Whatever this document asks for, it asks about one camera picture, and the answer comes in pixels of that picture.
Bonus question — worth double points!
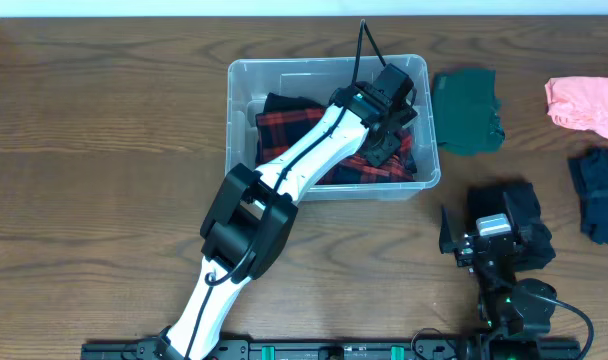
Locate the dark green garment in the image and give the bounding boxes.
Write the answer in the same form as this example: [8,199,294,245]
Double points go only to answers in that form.
[432,68,505,156]

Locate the red plaid flannel shirt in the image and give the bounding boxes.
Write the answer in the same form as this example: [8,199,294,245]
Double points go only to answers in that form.
[255,107,418,185]

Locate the black garment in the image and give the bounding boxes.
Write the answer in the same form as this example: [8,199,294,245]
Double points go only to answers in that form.
[262,93,326,114]
[467,180,556,272]

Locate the pink garment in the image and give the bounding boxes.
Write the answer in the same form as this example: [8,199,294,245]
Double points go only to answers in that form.
[544,76,608,139]

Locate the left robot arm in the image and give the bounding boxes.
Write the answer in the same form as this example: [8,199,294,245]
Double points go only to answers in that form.
[154,64,416,359]

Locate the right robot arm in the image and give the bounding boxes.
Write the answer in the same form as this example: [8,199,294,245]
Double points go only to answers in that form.
[439,208,556,338]

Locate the clear plastic storage container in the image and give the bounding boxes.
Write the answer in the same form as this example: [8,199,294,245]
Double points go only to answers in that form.
[225,54,442,201]

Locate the folded black garment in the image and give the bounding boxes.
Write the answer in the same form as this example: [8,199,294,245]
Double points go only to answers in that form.
[467,180,556,272]

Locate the dark navy garment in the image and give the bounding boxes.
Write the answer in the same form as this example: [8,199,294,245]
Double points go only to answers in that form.
[568,148,608,245]

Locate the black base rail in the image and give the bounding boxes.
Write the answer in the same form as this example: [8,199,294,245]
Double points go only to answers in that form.
[80,335,581,360]

